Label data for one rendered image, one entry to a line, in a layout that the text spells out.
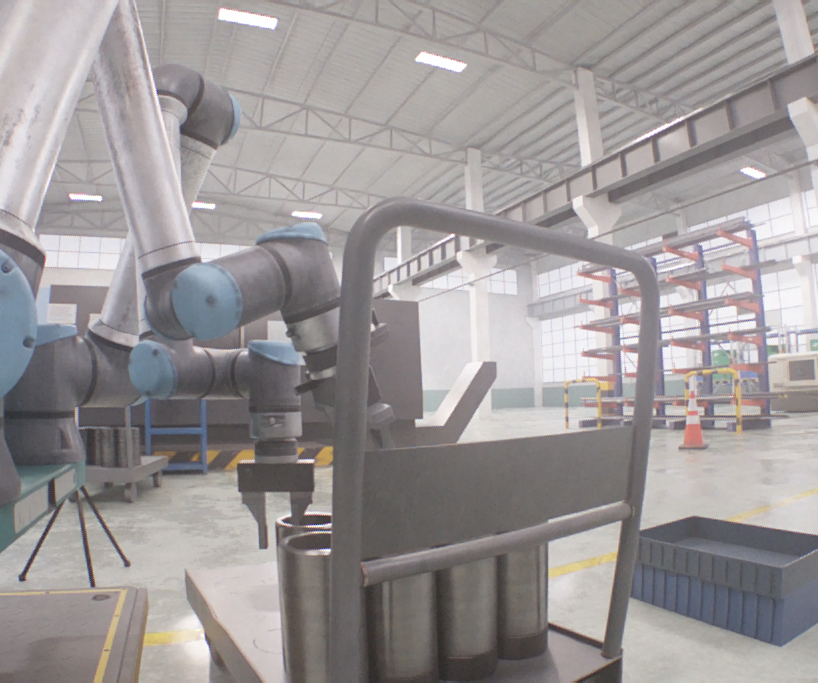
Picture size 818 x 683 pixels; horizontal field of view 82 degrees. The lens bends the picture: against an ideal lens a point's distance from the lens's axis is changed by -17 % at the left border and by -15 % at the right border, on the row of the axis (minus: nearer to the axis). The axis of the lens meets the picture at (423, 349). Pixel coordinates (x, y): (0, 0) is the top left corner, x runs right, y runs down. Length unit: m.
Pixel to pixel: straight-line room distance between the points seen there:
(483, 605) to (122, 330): 0.89
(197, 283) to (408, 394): 6.79
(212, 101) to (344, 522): 0.88
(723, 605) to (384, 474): 1.42
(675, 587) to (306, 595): 1.40
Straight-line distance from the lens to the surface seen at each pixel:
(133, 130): 0.82
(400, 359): 7.39
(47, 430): 1.15
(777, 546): 2.17
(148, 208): 0.79
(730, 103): 12.32
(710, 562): 1.83
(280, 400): 0.92
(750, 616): 1.83
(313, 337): 0.73
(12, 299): 0.53
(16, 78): 0.63
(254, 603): 1.39
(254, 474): 0.96
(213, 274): 0.66
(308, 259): 0.72
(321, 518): 1.03
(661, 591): 2.02
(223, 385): 0.99
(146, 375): 0.91
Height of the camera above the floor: 0.74
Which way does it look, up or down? 5 degrees up
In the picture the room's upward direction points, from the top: 1 degrees counter-clockwise
